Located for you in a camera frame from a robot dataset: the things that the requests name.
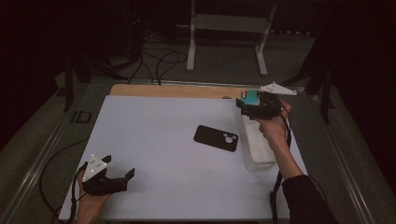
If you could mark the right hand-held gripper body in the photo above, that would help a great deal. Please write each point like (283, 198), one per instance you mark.
(267, 107)

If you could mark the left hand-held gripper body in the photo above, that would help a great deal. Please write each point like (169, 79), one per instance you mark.
(93, 169)

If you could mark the black phone case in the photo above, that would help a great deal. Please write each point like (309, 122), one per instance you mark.
(213, 137)

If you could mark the white plastic bin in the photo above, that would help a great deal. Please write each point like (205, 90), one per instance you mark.
(260, 149)

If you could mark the person's right hand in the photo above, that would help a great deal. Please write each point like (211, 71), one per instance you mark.
(275, 129)

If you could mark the person's left hand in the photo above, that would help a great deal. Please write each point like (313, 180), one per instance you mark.
(88, 205)

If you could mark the black floor socket plate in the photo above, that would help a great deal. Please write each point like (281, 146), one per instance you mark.
(81, 117)

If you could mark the black stand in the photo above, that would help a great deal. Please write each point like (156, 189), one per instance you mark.
(68, 87)
(325, 93)

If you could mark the white table mat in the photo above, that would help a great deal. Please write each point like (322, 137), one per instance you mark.
(162, 124)

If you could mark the wooden table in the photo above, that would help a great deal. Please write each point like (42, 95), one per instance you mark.
(171, 91)

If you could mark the white metal stand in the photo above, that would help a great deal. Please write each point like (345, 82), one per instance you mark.
(230, 23)

